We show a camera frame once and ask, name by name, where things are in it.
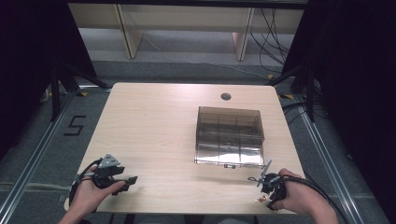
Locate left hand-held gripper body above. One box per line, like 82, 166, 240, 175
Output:
92, 153, 126, 189

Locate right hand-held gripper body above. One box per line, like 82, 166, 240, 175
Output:
256, 159, 288, 203

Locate transparent brown compartment box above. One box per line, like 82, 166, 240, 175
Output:
193, 105, 266, 170

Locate person's right hand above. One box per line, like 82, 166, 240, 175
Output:
273, 168, 319, 217

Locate person's left hand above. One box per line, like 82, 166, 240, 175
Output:
68, 178, 126, 217

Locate black metal stand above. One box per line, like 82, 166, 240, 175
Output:
266, 61, 323, 123
49, 59, 112, 123

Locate black curtain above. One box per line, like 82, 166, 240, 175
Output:
0, 0, 97, 161
280, 0, 396, 220

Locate beige wooden bench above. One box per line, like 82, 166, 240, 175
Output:
67, 3, 305, 62

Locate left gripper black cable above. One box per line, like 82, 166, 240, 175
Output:
67, 158, 105, 208

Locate metal floor rail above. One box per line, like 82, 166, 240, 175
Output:
0, 84, 112, 220
293, 94, 365, 224

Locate black floor cables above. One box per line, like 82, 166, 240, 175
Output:
281, 102, 314, 126

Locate black cable bundle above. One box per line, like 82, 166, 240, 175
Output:
249, 7, 293, 75

